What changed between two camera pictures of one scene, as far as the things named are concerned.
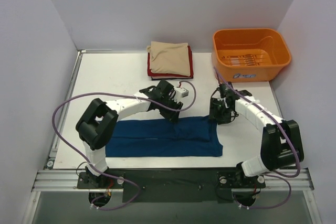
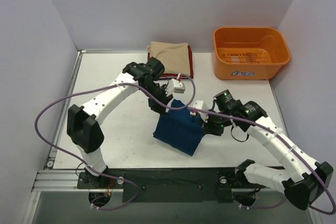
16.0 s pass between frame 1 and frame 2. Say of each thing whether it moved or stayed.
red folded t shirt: stayed
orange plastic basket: stayed
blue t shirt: moved
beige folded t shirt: stayed
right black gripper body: moved
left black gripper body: moved
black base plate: stayed
